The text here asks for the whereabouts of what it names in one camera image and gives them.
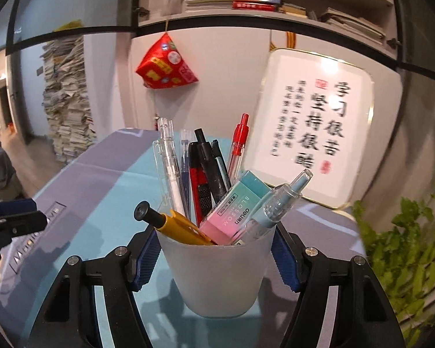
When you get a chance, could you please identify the red books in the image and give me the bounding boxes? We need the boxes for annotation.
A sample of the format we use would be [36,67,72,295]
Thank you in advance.
[232,0,281,11]

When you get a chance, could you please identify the red hanging pyramid ornament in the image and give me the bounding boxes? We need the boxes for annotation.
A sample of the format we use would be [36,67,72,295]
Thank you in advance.
[136,14,199,131]

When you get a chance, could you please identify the green potted plant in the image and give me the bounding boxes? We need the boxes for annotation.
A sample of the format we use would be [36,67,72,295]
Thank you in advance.
[351,163,435,348]

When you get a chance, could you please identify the frosted plastic cup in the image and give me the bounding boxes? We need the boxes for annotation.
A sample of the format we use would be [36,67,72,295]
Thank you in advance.
[155,221,278,319]

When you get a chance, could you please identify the black pen blue clip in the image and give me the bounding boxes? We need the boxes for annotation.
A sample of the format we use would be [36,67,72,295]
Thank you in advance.
[211,139,233,189]

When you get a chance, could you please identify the dark blue gel pen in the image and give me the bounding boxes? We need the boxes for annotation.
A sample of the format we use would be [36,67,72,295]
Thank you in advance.
[179,129,193,218]

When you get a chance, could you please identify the small stack of books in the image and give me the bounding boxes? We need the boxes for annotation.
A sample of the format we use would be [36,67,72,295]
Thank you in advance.
[277,3,309,18]

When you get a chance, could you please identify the framed calligraphy sign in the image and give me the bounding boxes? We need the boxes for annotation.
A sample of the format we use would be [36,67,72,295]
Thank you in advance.
[241,48,375,210]

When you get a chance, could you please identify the blue grey table mat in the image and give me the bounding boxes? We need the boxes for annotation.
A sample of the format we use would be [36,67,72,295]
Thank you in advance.
[0,127,367,348]

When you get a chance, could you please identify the white bookshelf cabinet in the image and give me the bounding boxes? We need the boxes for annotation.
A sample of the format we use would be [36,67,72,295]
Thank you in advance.
[130,0,403,204]

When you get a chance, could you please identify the pink teal eraser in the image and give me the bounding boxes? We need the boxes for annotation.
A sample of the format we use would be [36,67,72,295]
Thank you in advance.
[199,170,272,245]

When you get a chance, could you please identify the tall stack of newspapers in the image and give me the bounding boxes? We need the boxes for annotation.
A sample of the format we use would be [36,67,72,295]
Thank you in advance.
[40,38,98,164]

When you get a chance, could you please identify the red and black pen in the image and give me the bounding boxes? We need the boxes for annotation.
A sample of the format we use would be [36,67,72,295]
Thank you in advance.
[188,141,213,225]

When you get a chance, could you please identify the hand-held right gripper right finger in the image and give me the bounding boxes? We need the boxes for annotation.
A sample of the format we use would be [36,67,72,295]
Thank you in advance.
[270,223,408,348]

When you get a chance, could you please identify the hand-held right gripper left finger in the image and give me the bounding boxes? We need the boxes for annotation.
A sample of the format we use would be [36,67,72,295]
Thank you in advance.
[27,229,159,348]

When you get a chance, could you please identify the light blue whale pen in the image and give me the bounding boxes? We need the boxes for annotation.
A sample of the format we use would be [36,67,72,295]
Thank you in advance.
[235,170,314,242]

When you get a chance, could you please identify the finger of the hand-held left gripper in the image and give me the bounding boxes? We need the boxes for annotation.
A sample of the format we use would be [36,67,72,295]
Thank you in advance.
[0,197,37,220]
[0,211,48,239]

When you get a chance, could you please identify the red gel pen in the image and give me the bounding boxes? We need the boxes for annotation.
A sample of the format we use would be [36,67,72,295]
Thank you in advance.
[226,113,250,182]

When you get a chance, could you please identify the clear white gel pen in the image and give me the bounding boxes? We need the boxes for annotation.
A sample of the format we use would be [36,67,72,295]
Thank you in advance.
[153,117,191,222]

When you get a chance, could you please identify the grey sofa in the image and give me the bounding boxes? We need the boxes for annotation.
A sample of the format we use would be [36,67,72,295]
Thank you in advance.
[0,136,22,200]

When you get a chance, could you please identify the yellow black pen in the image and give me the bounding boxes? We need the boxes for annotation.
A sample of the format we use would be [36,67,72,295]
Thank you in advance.
[134,200,218,246]

